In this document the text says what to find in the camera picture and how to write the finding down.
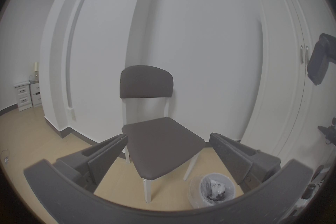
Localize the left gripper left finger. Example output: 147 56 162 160
56 134 129 193

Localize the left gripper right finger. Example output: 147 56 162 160
209 132 281 193

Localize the white paper piece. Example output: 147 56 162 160
209 179 227 196

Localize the black plastic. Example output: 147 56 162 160
205 190 228 203

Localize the clear plastic bag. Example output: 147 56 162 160
189 173 237 209

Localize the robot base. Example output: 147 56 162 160
294 164 328 218

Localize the white trash bin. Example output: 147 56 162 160
201 173 236 206

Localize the grey cushioned white chair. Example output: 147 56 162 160
119 65 206 203

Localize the white bedside table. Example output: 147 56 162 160
14 82 33 112

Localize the white wardrobe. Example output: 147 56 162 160
240 0 336 166

